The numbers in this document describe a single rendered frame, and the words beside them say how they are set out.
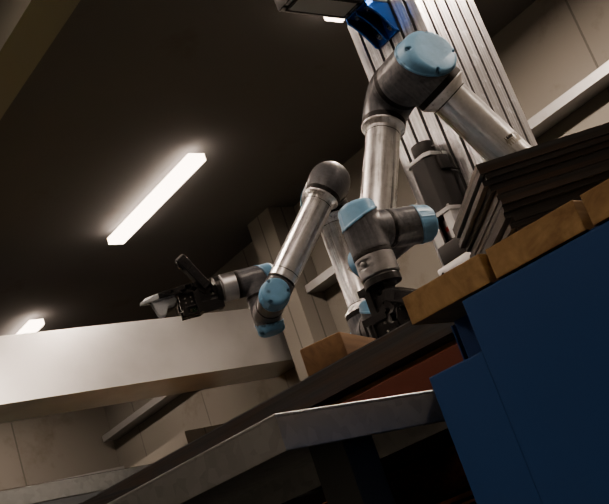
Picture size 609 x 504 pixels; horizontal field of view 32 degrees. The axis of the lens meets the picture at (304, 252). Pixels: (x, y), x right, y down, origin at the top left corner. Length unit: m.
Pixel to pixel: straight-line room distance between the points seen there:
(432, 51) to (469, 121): 0.16
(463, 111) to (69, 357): 5.25
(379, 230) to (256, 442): 1.14
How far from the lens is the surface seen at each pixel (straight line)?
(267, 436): 0.83
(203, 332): 7.74
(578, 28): 6.44
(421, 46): 2.20
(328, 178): 2.76
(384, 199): 2.14
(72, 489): 2.54
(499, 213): 0.76
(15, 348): 7.06
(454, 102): 2.21
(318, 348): 1.29
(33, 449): 10.59
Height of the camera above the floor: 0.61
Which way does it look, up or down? 18 degrees up
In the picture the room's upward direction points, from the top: 19 degrees counter-clockwise
